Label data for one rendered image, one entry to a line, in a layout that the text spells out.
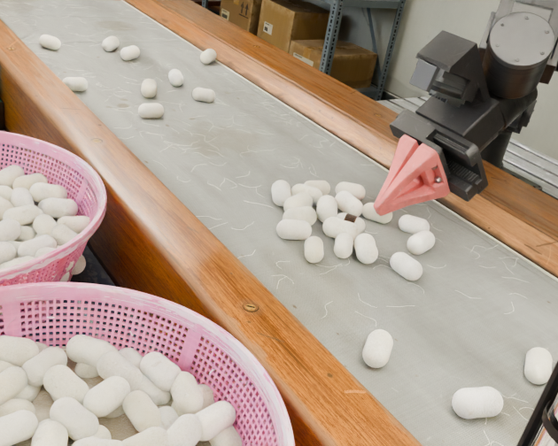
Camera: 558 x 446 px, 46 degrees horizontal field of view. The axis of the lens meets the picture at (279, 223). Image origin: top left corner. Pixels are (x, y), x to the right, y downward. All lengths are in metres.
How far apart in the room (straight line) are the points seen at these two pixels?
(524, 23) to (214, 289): 0.37
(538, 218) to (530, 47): 0.19
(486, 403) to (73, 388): 0.27
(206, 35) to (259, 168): 0.49
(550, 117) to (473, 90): 2.22
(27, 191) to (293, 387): 0.34
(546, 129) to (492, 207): 2.15
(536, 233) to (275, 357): 0.37
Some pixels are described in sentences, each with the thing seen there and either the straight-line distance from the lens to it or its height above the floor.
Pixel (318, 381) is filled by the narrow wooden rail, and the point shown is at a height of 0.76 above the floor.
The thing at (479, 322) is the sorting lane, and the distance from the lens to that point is 0.58.
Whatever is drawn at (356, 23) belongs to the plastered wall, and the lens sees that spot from 3.57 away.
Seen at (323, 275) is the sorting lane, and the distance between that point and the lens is 0.58.
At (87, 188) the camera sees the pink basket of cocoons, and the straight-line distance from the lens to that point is 0.64.
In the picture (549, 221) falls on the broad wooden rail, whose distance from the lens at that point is 0.75.
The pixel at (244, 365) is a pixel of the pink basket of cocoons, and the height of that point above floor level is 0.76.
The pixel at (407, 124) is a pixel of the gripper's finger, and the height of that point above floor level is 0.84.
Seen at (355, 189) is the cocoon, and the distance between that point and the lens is 0.71.
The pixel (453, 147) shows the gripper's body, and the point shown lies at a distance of 0.66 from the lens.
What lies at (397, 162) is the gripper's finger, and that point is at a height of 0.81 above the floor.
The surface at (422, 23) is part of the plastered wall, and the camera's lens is 3.26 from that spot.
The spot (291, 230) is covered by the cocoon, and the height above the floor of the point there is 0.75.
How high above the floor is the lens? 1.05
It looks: 29 degrees down
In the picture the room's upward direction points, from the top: 11 degrees clockwise
